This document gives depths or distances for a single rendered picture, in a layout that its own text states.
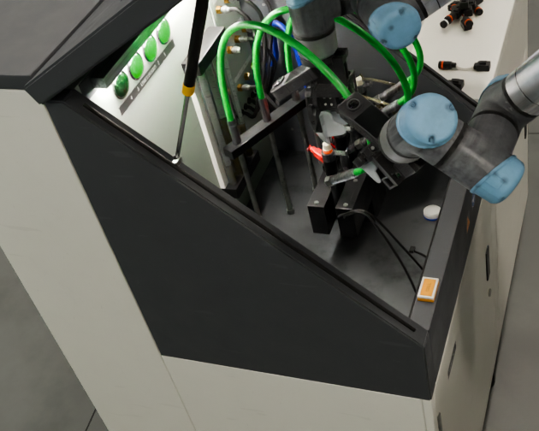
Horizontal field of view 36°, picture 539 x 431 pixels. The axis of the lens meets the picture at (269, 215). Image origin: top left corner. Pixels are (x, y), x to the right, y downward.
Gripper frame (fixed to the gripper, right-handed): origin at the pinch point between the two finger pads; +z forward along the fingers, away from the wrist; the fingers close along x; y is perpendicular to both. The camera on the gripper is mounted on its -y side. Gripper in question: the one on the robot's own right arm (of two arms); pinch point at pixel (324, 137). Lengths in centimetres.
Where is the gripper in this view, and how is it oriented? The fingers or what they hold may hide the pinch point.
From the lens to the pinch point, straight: 165.8
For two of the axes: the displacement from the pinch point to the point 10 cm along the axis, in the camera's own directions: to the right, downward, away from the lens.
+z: 2.0, 7.3, 6.5
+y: 9.2, 0.8, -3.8
